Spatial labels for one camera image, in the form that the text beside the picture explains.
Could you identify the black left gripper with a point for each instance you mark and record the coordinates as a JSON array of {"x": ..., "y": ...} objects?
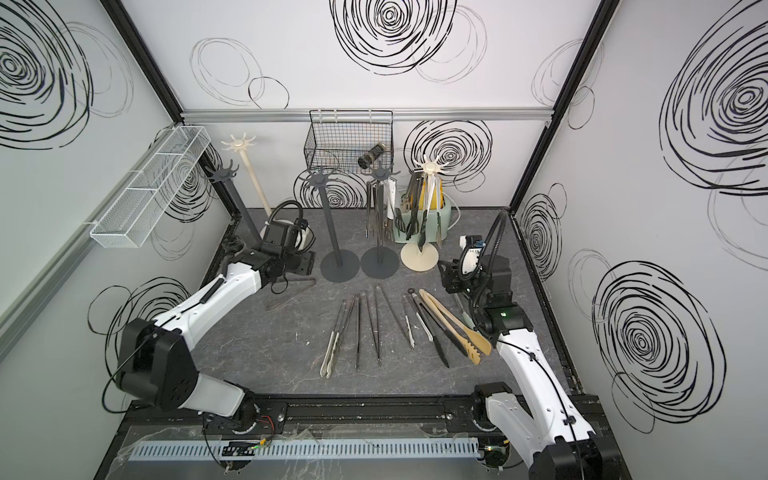
[{"x": 307, "y": 263}]

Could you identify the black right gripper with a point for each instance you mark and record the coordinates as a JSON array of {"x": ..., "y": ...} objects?
[{"x": 453, "y": 275}]

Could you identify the steel wire tongs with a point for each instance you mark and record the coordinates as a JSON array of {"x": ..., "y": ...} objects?
[{"x": 295, "y": 288}]

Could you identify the green ringed steel tongs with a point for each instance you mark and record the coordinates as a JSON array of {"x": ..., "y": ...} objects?
[{"x": 466, "y": 317}]

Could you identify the dark grey rack stand front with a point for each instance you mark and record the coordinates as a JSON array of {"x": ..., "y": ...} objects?
[{"x": 341, "y": 265}]

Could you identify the dark grey rack stand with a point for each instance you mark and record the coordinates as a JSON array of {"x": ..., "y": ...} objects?
[
  {"x": 224, "y": 176},
  {"x": 341, "y": 265},
  {"x": 380, "y": 261}
]

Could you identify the black slotted spatula tongs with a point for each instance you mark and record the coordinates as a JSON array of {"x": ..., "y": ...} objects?
[{"x": 410, "y": 205}]

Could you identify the dark grey rack stand back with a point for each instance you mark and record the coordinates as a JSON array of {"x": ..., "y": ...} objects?
[{"x": 380, "y": 261}]

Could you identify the white handled slotted steel tongs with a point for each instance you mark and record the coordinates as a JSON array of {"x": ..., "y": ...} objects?
[{"x": 438, "y": 203}]

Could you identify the clear handled steel tongs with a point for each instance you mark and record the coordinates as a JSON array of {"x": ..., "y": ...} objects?
[{"x": 391, "y": 197}]

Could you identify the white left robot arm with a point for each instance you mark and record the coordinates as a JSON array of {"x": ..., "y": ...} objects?
[{"x": 155, "y": 356}]

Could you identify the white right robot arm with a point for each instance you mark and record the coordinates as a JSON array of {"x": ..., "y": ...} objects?
[{"x": 543, "y": 425}]

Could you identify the tall cream utensil rack stand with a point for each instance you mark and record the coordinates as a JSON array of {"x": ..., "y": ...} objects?
[{"x": 240, "y": 145}]

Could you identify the wooden bamboo tongs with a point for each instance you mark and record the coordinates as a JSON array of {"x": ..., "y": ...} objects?
[{"x": 467, "y": 341}]

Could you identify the black nylon tongs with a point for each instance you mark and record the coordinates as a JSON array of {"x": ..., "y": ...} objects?
[{"x": 431, "y": 324}]

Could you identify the small steel tongs white tip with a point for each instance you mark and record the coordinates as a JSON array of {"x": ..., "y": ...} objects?
[{"x": 415, "y": 320}]

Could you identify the slim black tongs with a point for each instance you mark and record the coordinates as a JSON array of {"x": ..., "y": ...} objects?
[{"x": 393, "y": 342}]

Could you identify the dark grey rack stand middle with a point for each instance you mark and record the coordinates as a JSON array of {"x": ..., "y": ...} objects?
[{"x": 224, "y": 176}]

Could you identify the yellow sponge toast slice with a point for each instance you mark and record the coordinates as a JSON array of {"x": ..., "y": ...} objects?
[{"x": 431, "y": 195}]

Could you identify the black pepper grinder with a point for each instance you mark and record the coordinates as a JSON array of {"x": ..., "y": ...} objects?
[{"x": 371, "y": 159}]

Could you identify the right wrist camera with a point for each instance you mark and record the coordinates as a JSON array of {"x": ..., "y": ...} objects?
[{"x": 472, "y": 247}]

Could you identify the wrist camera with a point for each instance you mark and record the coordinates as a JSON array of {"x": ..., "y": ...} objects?
[
  {"x": 472, "y": 247},
  {"x": 305, "y": 236}
]

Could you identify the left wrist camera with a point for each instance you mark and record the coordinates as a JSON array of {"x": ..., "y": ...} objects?
[{"x": 305, "y": 236}]

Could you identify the black wire wall basket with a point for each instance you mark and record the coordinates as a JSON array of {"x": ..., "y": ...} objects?
[{"x": 336, "y": 138}]

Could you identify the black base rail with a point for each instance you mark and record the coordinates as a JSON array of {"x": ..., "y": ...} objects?
[{"x": 281, "y": 413}]

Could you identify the white wire wall basket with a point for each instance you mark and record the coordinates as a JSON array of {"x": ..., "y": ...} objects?
[{"x": 133, "y": 215}]

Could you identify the grey cable duct strip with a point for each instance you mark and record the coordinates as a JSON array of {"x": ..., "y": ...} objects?
[{"x": 305, "y": 449}]

